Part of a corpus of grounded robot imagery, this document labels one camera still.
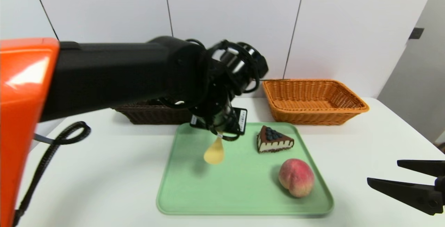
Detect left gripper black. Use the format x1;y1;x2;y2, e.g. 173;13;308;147
189;107;248;136

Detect yellow spoon with blue handle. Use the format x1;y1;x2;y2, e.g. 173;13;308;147
203;135;225;165

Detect pink yellow peach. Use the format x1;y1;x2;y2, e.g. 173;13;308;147
278;159;316;198

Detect orange wicker basket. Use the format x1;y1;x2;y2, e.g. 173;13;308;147
262;79;370;126

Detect dark brown wicker basket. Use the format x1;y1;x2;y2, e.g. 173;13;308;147
111;97;194;125

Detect chocolate blueberry cake slice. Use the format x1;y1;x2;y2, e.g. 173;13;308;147
257;125;295;154

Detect light green plastic tray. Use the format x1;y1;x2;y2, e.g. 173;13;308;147
156;122;335;216

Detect thick black braided cable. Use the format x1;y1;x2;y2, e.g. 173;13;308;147
14;121;91;226

